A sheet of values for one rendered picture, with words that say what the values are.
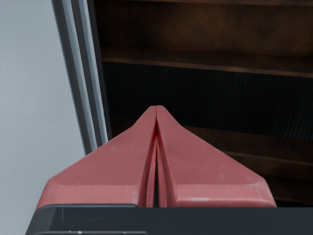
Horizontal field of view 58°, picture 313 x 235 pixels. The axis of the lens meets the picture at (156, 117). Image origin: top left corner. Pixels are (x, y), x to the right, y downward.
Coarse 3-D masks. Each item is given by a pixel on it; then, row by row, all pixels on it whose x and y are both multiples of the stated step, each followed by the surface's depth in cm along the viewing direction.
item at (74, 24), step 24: (72, 0) 21; (72, 24) 22; (96, 24) 24; (72, 48) 23; (96, 48) 24; (72, 72) 23; (96, 72) 25; (96, 96) 26; (96, 120) 28; (96, 144) 28
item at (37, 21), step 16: (0, 0) 20; (16, 0) 20; (32, 0) 20; (48, 0) 20; (0, 16) 21; (16, 16) 21; (32, 16) 21; (48, 16) 20; (0, 32) 22; (16, 32) 22; (32, 32) 21; (48, 32) 21
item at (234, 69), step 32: (96, 0) 36; (128, 0) 35; (160, 0) 30; (192, 0) 29; (224, 0) 29; (256, 0) 28; (288, 0) 27; (128, 32) 38; (160, 32) 36; (192, 32) 36; (224, 32) 35; (256, 32) 34; (288, 32) 33; (160, 64) 34; (192, 64) 33; (224, 64) 33; (256, 64) 33; (288, 64) 33
